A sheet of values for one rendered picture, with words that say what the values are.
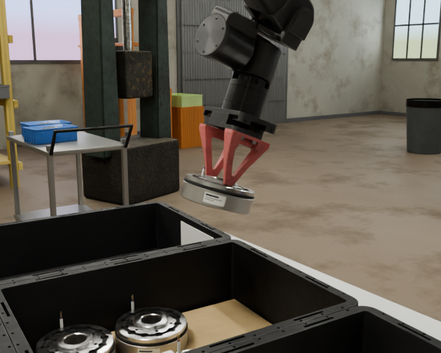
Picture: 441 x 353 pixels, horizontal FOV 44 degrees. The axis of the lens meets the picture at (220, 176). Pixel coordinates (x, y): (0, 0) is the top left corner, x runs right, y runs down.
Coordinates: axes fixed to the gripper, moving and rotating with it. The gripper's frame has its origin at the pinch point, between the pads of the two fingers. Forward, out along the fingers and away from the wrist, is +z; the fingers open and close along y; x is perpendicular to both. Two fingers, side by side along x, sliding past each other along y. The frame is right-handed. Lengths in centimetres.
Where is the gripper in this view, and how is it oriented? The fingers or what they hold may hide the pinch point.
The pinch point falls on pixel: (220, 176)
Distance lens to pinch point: 77.6
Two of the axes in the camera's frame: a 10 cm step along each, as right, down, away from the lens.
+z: -3.1, 9.5, 0.2
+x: 8.0, 2.5, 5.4
